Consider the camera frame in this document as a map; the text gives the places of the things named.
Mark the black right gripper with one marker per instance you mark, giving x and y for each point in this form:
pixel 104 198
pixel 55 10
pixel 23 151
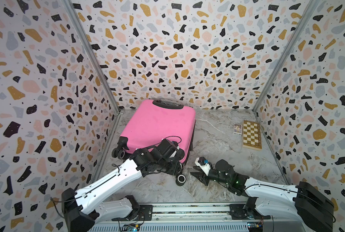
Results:
pixel 203 179

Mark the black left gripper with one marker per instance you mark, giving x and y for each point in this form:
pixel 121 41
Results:
pixel 176 169

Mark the pink hard-shell suitcase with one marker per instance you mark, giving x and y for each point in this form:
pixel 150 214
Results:
pixel 154 121

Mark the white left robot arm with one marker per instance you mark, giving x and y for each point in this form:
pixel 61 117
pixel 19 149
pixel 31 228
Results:
pixel 85 207

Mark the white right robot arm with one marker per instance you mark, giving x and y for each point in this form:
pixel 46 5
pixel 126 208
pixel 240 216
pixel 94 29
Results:
pixel 301 202

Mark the purple playing card box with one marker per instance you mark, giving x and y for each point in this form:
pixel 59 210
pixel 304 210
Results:
pixel 237 128

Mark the wooden folding chessboard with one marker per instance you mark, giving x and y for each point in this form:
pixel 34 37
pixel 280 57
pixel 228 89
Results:
pixel 251 136

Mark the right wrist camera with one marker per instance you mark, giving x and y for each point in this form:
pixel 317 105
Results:
pixel 204 165

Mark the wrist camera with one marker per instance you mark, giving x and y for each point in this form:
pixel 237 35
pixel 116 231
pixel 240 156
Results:
pixel 204 165
pixel 168 146

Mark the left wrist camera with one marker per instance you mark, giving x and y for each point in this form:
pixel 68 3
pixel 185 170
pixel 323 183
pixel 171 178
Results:
pixel 168 146

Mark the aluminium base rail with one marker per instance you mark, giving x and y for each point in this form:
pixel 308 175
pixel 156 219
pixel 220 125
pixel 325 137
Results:
pixel 199 217

